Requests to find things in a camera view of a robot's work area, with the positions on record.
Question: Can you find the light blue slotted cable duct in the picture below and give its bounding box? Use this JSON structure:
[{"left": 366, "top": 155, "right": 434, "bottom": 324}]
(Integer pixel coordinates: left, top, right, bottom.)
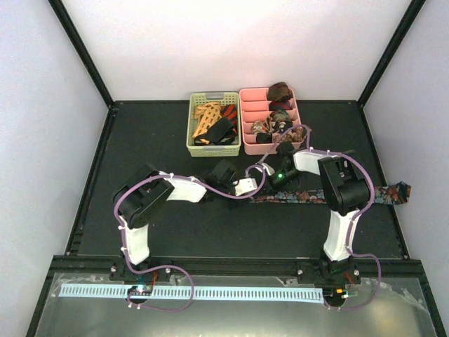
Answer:
[{"left": 58, "top": 284, "right": 324, "bottom": 304}]

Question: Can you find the pink divided organizer tray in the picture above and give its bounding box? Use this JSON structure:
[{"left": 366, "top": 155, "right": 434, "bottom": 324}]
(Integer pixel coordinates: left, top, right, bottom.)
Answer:
[{"left": 239, "top": 87, "right": 302, "bottom": 155}]

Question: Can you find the right controller board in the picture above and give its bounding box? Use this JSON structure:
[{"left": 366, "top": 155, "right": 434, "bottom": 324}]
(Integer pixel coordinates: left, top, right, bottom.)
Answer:
[{"left": 323, "top": 287, "right": 357, "bottom": 299}]

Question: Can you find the green floral rolled tie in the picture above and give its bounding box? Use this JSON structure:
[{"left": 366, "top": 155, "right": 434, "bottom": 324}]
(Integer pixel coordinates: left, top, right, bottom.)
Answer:
[{"left": 269, "top": 109, "right": 290, "bottom": 122}]

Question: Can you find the green plastic basket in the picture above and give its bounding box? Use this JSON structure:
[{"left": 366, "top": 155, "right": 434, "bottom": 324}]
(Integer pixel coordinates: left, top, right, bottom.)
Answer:
[{"left": 186, "top": 91, "right": 242, "bottom": 157}]

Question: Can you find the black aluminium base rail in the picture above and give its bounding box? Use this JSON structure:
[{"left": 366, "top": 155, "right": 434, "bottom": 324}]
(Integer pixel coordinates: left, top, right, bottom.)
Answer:
[{"left": 52, "top": 256, "right": 425, "bottom": 282}]

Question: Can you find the tan paisley rolled tie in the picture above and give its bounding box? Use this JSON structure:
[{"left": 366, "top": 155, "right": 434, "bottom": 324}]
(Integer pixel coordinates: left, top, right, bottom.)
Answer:
[{"left": 250, "top": 121, "right": 270, "bottom": 135}]

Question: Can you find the red blue rolled tie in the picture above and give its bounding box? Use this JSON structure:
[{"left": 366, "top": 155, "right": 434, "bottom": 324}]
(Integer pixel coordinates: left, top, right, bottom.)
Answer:
[{"left": 269, "top": 100, "right": 294, "bottom": 111}]

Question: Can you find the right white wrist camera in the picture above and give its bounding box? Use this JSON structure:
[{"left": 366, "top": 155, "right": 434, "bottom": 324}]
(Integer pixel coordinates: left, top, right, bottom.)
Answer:
[{"left": 259, "top": 163, "right": 276, "bottom": 176}]

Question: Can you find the right black frame post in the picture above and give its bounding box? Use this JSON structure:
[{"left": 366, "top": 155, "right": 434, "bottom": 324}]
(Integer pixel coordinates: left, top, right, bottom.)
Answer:
[{"left": 357, "top": 0, "right": 427, "bottom": 107}]

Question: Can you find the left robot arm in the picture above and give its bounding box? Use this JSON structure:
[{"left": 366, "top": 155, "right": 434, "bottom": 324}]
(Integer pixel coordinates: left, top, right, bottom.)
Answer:
[{"left": 112, "top": 160, "right": 257, "bottom": 280}]

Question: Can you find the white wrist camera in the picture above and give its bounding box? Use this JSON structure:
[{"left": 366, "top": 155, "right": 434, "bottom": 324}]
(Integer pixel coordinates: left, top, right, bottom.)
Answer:
[
  {"left": 233, "top": 178, "right": 257, "bottom": 197},
  {"left": 259, "top": 163, "right": 276, "bottom": 176}
]

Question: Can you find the left controller board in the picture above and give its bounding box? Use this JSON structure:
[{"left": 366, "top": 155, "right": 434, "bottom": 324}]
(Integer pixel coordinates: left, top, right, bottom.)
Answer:
[{"left": 128, "top": 284, "right": 153, "bottom": 296}]

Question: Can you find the black frame post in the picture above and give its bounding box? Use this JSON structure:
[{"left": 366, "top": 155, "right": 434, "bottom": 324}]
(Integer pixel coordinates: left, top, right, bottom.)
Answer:
[
  {"left": 48, "top": 0, "right": 114, "bottom": 108},
  {"left": 357, "top": 0, "right": 427, "bottom": 107}
]

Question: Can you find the left black frame post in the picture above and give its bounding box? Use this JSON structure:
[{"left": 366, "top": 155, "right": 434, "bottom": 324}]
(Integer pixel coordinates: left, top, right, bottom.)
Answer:
[{"left": 48, "top": 0, "right": 114, "bottom": 108}]

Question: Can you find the brown dotted rolled tie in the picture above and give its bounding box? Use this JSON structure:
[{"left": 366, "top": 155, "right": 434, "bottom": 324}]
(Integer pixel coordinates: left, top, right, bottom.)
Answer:
[{"left": 272, "top": 125, "right": 311, "bottom": 144}]

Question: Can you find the dark floral rolled tie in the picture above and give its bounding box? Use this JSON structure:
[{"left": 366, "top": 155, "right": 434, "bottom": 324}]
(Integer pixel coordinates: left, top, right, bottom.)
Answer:
[{"left": 269, "top": 120, "right": 293, "bottom": 135}]

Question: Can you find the clear acrylic sheet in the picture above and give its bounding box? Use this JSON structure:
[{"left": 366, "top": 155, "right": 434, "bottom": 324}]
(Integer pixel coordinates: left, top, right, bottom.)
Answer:
[{"left": 29, "top": 274, "right": 436, "bottom": 336}]

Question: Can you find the controller board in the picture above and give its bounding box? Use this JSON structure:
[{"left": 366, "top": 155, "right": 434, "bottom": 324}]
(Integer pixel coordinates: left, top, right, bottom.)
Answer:
[
  {"left": 128, "top": 284, "right": 153, "bottom": 296},
  {"left": 323, "top": 287, "right": 357, "bottom": 299}
]

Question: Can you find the black rolled tie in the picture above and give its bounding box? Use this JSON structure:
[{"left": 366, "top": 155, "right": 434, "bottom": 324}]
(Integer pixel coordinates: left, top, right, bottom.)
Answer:
[{"left": 256, "top": 133, "right": 273, "bottom": 144}]

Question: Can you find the red black striped tie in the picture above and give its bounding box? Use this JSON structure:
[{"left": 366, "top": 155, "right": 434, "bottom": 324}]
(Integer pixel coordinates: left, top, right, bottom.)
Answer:
[{"left": 220, "top": 104, "right": 239, "bottom": 124}]

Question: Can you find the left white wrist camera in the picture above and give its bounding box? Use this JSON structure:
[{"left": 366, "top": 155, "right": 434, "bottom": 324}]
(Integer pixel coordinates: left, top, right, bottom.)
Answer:
[{"left": 233, "top": 178, "right": 257, "bottom": 197}]

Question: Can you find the orange patterned tie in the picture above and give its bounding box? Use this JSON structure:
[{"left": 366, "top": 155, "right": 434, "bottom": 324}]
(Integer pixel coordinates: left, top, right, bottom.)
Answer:
[{"left": 192, "top": 101, "right": 222, "bottom": 138}]

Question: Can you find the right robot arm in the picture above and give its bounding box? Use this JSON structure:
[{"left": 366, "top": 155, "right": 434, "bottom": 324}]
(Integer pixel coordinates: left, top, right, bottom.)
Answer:
[{"left": 262, "top": 142, "right": 375, "bottom": 283}]

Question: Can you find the navy floral tie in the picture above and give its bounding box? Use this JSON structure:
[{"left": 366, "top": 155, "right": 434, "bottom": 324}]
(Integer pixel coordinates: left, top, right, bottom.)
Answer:
[{"left": 250, "top": 182, "right": 412, "bottom": 206}]

